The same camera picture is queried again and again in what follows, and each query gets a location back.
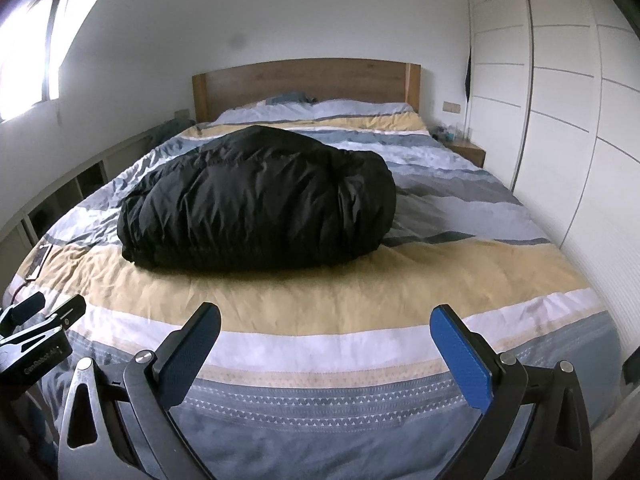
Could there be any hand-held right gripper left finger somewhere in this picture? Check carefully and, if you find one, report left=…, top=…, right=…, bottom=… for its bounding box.
left=56, top=302, right=223, bottom=480

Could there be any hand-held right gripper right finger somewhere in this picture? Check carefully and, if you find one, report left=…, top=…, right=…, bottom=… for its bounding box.
left=429, top=304, right=594, bottom=480

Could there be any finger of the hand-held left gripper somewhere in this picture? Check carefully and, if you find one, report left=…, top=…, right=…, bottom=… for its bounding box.
left=0, top=291, right=47, bottom=335
left=0, top=294, right=87, bottom=349

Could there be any black down jacket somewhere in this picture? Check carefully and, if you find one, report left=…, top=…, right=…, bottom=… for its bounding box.
left=117, top=125, right=398, bottom=270

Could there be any smartphone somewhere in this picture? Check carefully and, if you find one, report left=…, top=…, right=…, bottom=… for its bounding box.
left=25, top=242, right=54, bottom=281

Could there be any low white shelf unit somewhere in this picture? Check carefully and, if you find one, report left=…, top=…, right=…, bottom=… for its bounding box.
left=0, top=126, right=157, bottom=261

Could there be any bed with striped duvet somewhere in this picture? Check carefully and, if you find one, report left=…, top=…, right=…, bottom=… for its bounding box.
left=0, top=109, right=624, bottom=480

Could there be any green cloth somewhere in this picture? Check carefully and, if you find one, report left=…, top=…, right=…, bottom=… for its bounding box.
left=150, top=119, right=197, bottom=149

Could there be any wooden nightstand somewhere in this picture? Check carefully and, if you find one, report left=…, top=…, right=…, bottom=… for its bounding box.
left=442, top=140, right=487, bottom=169

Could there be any cluster of small toiletry items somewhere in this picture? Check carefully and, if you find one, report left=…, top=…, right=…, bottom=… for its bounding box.
left=434, top=122, right=474, bottom=144

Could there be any light blue pillow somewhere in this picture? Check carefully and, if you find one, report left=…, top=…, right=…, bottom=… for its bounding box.
left=207, top=104, right=321, bottom=124
left=311, top=99, right=417, bottom=117

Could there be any window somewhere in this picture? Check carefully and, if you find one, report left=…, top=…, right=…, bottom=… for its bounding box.
left=0, top=0, right=64, bottom=123

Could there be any grey cloth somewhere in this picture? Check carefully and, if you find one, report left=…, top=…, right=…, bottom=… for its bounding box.
left=265, top=91, right=317, bottom=107

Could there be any white wardrobe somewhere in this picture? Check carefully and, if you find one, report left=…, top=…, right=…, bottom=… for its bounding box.
left=462, top=0, right=640, bottom=333

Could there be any wooden headboard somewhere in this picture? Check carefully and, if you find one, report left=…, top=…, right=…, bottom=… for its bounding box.
left=192, top=58, right=422, bottom=124

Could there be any black cable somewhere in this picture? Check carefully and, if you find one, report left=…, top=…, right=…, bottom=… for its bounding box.
left=2, top=276, right=32, bottom=307

